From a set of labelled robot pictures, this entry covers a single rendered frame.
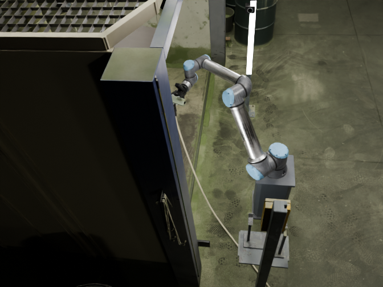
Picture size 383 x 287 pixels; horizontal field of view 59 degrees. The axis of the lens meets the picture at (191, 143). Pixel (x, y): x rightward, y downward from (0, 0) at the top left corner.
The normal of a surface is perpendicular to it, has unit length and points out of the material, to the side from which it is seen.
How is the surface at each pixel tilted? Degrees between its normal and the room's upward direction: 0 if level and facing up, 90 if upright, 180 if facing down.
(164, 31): 0
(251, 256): 0
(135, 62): 0
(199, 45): 90
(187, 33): 90
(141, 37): 12
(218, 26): 90
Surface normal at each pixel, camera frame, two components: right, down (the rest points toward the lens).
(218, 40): -0.14, 0.78
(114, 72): -0.08, -0.62
